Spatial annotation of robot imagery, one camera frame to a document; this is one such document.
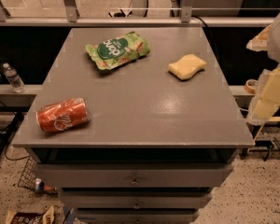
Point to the tape roll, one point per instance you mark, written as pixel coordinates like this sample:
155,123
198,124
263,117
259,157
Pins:
250,86

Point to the wire basket on floor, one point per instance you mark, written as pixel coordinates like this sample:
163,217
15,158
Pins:
29,180

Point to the red coke can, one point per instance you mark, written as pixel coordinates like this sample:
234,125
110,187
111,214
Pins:
64,115

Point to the yellow sponge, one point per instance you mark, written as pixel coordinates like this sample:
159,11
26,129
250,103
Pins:
187,66

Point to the grey drawer cabinet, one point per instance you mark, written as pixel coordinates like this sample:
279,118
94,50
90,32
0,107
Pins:
140,112

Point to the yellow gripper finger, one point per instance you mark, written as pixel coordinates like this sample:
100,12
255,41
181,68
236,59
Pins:
259,42
267,98

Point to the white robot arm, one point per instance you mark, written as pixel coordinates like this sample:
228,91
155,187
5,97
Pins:
273,51

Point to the bottom drawer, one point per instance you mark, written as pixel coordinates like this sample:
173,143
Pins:
137,216

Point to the middle drawer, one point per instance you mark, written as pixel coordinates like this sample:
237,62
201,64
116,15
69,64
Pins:
136,200

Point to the brown snack bag on floor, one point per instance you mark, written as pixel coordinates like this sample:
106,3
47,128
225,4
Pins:
14,217

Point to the top drawer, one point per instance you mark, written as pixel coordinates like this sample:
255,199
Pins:
145,175

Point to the drawer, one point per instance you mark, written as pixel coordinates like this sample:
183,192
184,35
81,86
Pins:
145,175
137,216
136,200

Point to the green chip bag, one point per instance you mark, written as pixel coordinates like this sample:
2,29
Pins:
118,51

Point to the clear water bottle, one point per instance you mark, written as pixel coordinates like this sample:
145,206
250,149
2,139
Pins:
13,78

